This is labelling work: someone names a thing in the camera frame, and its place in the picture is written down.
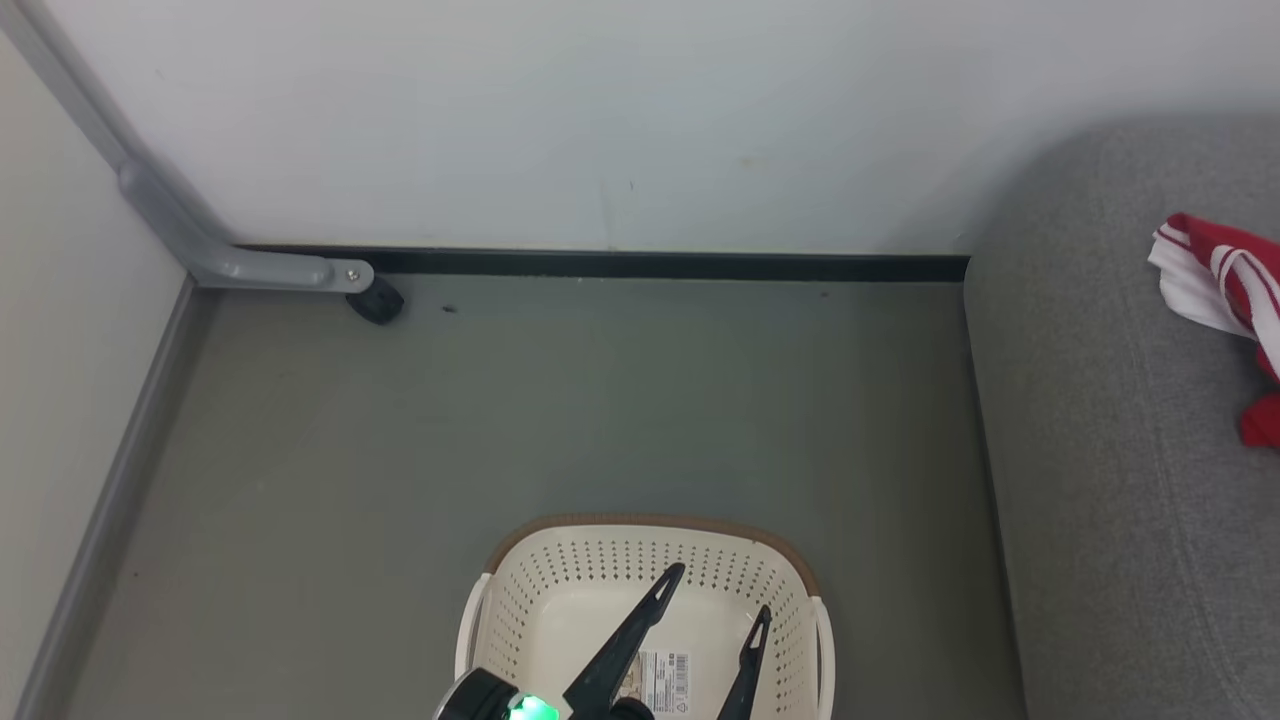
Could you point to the grey fabric sofa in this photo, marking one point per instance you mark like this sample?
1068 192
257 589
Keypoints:
1100 450

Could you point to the white barcode sticker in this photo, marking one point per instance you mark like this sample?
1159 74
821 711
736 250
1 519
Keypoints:
665 682

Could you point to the black round frame foot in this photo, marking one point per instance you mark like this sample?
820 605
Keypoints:
377 302

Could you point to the black baseboard strip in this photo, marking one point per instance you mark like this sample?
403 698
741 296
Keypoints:
650 265

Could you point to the cream perforated laundry basket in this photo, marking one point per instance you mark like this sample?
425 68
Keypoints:
560 620

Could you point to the grey metal frame leg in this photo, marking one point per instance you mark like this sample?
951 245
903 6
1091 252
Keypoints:
250 267

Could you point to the red garment with white stripes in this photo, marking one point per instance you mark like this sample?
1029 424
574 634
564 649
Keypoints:
1240 275

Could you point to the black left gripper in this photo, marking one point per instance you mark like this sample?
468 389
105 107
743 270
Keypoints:
490 700

